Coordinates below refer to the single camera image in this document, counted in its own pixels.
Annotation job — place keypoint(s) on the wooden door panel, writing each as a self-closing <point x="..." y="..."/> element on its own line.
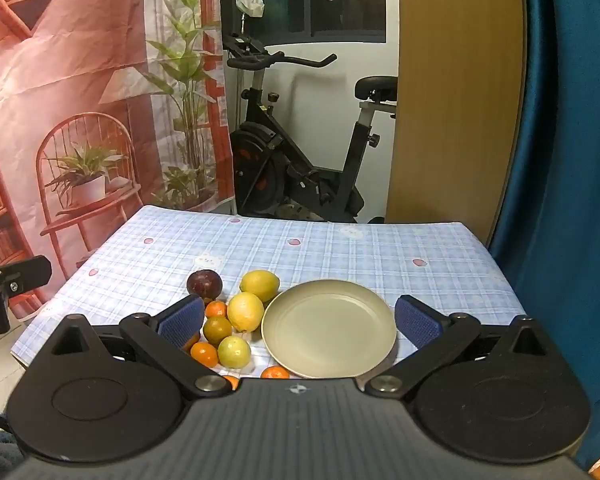
<point x="462" y="65"/>

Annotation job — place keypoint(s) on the beige round plate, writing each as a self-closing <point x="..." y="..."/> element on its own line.
<point x="328" y="329"/>

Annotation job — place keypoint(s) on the dark purple mangosteen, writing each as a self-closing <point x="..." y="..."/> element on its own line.
<point x="207" y="284"/>

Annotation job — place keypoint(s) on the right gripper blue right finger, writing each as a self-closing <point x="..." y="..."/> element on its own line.
<point x="439" y="340"/>

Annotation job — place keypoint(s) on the black exercise bike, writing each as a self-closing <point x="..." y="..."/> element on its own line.
<point x="271" y="173"/>

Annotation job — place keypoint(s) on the dark window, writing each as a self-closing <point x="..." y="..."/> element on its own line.
<point x="304" y="21"/>

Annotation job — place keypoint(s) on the blue curtain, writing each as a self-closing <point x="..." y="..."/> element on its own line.
<point x="547" y="240"/>

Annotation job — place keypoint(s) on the printed backdrop cloth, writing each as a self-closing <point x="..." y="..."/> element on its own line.
<point x="106" y="106"/>

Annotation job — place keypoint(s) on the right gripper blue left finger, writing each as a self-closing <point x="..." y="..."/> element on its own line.
<point x="161" y="340"/>

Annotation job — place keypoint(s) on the yellow lemon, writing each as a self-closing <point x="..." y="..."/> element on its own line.
<point x="261" y="283"/>
<point x="245" y="312"/>

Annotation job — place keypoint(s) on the orange tangerine front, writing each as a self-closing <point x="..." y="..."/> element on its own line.
<point x="275" y="372"/>

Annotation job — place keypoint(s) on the yellow green round fruit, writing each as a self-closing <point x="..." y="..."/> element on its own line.
<point x="234" y="352"/>

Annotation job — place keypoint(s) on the blue plaid tablecloth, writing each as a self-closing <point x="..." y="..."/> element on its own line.
<point x="144" y="266"/>

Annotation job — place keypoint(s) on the brownish green orange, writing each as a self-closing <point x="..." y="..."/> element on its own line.
<point x="217" y="328"/>

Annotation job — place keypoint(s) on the small orange tangerine far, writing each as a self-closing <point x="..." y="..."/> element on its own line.
<point x="215" y="308"/>

